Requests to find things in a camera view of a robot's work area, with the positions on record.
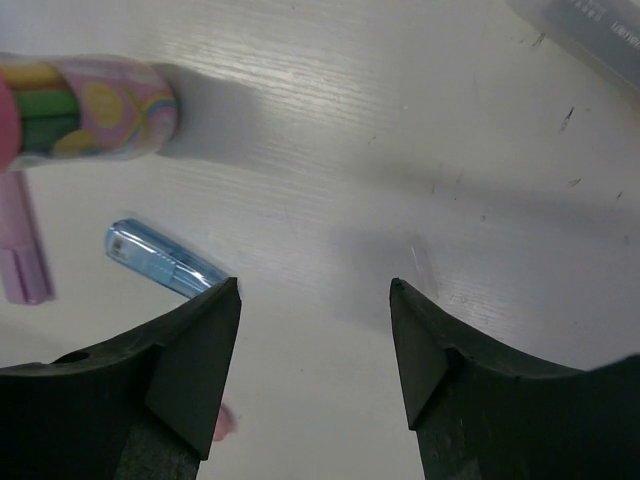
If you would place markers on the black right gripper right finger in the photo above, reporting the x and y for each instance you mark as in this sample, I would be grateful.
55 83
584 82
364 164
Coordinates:
481 409

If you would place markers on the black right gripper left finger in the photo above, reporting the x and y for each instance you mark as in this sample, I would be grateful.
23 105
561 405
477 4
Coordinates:
141 405

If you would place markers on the pink highlighter pen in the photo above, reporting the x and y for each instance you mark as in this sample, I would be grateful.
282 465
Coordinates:
225 424

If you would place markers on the blue mini stapler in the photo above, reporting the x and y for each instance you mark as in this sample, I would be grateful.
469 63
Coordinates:
160 259

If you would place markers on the purple highlighter pen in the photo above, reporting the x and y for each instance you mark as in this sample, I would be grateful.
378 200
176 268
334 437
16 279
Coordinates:
24 274

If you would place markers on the pink-capped eraser jar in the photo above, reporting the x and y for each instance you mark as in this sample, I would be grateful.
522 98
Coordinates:
64 108

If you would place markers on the orange-capped grey marker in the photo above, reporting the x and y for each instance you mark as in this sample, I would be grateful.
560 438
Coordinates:
603 34

